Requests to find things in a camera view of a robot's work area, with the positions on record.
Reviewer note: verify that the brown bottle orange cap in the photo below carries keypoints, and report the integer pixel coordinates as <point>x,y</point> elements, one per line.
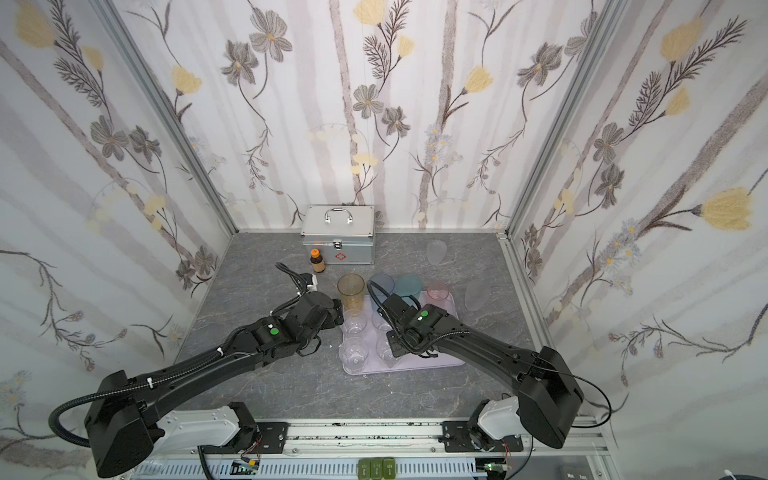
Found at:
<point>317,261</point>

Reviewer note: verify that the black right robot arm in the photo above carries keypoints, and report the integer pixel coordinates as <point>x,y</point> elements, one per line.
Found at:
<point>546,396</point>

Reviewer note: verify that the silver metal first-aid case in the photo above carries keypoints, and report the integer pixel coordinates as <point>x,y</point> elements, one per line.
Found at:
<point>343,235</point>

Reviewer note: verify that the clear tumbler glass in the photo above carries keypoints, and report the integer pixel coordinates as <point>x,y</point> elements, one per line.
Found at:
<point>379,322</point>
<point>355,322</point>

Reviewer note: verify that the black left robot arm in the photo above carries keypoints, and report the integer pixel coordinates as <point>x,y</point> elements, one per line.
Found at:
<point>120,423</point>

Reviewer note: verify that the blue plastic cup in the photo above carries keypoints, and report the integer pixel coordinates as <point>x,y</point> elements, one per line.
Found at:
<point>384,285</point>

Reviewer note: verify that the amber drinking glass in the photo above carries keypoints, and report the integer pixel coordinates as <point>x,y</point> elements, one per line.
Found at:
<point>351,287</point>

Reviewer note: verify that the green terminal block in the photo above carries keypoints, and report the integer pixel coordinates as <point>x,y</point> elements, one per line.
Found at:
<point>377,469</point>

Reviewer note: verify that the pink drinking glass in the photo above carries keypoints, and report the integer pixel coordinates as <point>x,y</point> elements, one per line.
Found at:
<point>438,293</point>

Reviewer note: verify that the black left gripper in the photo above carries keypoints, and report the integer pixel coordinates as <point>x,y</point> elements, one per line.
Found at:
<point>332,313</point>

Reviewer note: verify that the frosted clear glass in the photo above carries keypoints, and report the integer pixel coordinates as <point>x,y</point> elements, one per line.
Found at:
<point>477,294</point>
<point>436,252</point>

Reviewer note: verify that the teal plastic cup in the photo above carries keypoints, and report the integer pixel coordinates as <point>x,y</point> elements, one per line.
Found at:
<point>408,285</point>

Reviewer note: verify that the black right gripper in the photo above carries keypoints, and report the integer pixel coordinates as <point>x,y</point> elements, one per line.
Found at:
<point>384,309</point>

